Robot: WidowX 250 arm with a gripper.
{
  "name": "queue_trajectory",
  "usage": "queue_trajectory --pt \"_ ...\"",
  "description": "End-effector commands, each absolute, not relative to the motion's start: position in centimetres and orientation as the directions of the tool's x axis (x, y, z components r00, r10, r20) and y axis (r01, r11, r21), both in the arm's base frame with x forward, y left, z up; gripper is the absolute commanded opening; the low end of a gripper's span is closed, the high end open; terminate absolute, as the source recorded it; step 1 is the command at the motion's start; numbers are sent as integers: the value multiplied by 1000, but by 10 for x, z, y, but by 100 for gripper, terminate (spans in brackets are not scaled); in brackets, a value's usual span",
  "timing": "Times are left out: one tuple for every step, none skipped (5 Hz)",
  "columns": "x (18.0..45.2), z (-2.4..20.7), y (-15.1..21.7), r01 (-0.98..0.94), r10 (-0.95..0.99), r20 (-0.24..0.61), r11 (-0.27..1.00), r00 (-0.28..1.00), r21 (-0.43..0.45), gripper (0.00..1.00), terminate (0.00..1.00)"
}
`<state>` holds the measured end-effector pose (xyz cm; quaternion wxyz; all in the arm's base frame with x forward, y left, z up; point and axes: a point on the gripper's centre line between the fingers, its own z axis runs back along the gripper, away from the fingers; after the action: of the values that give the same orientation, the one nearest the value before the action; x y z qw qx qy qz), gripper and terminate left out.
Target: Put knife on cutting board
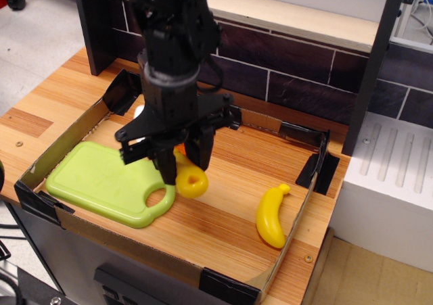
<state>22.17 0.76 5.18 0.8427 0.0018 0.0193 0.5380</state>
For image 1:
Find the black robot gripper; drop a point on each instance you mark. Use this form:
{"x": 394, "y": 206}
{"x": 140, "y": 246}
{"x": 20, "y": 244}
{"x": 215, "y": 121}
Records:
{"x": 176, "y": 111}

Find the white knife yellow handle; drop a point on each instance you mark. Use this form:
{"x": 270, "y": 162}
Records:
{"x": 191, "y": 181}

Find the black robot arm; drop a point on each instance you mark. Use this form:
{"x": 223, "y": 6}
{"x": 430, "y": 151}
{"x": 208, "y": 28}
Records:
{"x": 180, "y": 36}

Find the green plastic cutting board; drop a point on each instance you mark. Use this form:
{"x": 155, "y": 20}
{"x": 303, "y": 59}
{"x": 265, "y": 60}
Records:
{"x": 95, "y": 178}

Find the cardboard fence with black tape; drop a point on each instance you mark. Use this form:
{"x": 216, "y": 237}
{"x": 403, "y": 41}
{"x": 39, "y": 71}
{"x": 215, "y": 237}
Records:
{"x": 209, "y": 244}

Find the orange transparent pot lid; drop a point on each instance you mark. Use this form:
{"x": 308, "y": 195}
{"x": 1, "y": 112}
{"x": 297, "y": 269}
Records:
{"x": 181, "y": 147}

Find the yellow plastic banana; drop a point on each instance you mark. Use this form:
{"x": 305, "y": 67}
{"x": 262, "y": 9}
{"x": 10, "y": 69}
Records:
{"x": 267, "y": 216}

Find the dark tile backsplash panel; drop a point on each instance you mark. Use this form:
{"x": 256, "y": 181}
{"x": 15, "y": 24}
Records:
{"x": 314, "y": 62}

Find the white sink drainboard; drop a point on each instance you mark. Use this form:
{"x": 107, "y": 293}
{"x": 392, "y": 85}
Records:
{"x": 385, "y": 203}

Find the black vertical post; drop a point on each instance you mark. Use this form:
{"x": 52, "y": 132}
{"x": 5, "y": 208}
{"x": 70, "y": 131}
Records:
{"x": 372, "y": 70}

